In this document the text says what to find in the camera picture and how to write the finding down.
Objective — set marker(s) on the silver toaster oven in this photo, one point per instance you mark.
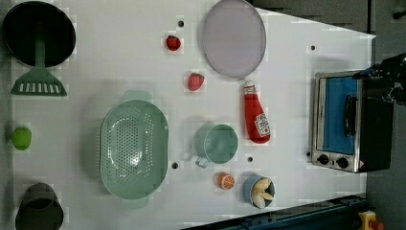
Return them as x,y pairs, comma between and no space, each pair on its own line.
352,132

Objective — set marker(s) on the red strawberry upper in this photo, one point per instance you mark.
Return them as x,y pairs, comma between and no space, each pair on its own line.
173,43

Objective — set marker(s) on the green lime toy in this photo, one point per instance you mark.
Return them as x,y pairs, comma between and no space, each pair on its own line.
22,138

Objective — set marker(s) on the red strawberry lower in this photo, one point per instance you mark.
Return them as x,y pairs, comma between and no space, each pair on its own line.
195,81

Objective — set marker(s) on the dark grey cup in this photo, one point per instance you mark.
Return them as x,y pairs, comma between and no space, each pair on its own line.
39,209

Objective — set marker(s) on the red strawberry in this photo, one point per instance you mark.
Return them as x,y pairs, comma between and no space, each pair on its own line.
173,43
195,81

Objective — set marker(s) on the black frying pan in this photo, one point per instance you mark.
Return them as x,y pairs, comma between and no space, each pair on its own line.
19,32

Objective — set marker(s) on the blue cup with bananas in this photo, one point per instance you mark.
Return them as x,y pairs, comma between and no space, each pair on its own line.
258,191

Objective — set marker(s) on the green mug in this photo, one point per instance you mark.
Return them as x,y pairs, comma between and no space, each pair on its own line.
214,143

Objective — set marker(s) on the orange slice toy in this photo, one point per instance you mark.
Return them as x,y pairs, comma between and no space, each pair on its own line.
226,181

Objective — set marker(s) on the red ketchup bottle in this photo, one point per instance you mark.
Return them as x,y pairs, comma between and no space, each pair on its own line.
257,125

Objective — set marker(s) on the blue metal frame rail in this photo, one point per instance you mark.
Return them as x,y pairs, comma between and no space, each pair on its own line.
335,214

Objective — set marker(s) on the yellow red clamp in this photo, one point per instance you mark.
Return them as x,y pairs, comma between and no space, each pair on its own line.
369,221

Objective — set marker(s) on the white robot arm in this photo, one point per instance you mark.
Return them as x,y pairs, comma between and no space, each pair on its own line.
385,81

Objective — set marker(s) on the green slotted spatula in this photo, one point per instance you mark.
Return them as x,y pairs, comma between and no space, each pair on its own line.
39,81

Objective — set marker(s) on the grey round plate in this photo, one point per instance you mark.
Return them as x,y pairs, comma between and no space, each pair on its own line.
233,38

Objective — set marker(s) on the green plastic strainer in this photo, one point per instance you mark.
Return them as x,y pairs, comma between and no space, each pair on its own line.
134,149

